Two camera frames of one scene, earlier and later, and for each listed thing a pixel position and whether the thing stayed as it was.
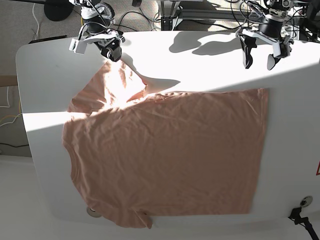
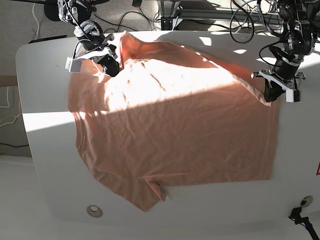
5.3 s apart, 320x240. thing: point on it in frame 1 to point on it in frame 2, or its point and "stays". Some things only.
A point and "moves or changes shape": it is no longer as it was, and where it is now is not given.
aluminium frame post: x=167 y=9 stays
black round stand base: x=57 y=10 stays
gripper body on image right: x=270 y=30 to x=284 y=72
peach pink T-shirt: x=137 y=155 moves or changes shape
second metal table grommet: x=306 y=201 stays
